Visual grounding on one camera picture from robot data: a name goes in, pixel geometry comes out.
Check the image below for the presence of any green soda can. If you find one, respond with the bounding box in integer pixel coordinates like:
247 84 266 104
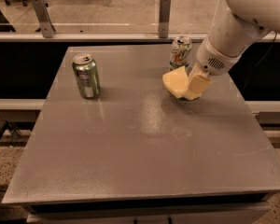
72 53 100 99

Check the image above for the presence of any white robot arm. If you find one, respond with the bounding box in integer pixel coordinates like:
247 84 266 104
182 0 280 100

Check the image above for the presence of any metal glass bracket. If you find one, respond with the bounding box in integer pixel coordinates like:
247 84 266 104
158 0 171 38
31 0 55 38

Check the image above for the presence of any left metal glass bracket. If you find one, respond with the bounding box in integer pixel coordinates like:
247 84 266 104
31 0 55 38

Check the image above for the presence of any middle metal glass bracket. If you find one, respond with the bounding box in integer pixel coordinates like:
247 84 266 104
158 0 171 38

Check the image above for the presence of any glass barrier panel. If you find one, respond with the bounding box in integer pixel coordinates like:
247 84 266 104
0 0 228 35

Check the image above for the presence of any white 7up can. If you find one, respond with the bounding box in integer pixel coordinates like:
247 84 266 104
170 36 192 70

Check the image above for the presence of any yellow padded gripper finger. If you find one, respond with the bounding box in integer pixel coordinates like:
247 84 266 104
182 90 201 101
188 74 212 93

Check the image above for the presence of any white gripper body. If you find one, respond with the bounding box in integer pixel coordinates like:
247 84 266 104
196 37 240 76

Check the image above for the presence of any yellow wavy sponge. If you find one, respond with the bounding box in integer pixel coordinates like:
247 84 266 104
162 66 188 98

